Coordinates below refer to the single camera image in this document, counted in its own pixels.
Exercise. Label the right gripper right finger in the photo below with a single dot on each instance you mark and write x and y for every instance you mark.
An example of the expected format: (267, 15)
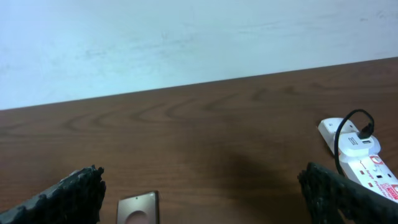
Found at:
(332, 198)

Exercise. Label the white USB charger adapter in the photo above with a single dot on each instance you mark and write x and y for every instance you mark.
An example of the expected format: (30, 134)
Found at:
(350, 145)

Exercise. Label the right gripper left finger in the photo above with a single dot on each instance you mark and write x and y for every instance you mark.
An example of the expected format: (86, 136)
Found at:
(75, 199)

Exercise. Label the white power strip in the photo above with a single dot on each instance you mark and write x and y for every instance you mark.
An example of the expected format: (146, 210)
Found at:
(369, 171)

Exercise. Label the Galaxy smartphone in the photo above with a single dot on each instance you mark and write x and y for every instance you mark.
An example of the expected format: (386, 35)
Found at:
(139, 209)

